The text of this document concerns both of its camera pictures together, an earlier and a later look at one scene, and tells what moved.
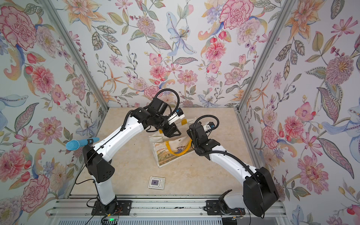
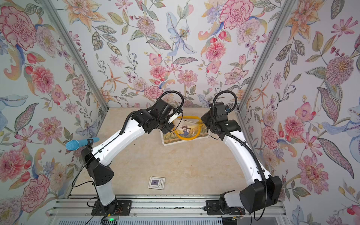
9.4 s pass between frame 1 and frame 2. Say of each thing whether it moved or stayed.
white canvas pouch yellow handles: moved
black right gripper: moved
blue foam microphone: stayed
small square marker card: stayed
